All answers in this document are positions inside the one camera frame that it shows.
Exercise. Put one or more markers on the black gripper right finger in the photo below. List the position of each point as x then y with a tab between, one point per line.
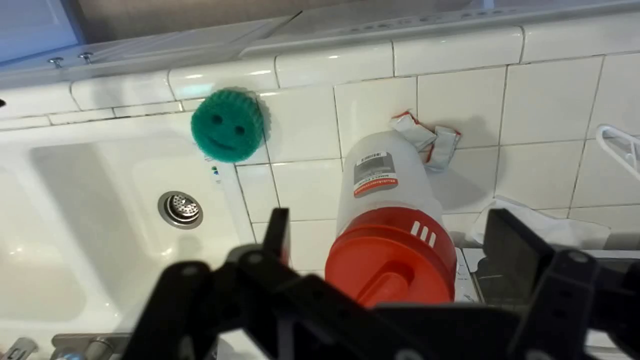
567	301

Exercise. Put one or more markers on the green smiley scrubber sponge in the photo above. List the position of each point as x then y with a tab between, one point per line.
227	127

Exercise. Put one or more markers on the red jug lid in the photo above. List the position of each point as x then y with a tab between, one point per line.
390	261

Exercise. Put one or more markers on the metal faucet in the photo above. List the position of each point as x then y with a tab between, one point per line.
86	344

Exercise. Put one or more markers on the white sink basin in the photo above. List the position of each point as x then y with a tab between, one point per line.
80	221

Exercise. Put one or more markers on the red white sauce packet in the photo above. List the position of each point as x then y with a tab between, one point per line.
442	146
413	131

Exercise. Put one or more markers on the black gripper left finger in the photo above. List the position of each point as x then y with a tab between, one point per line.
187	301

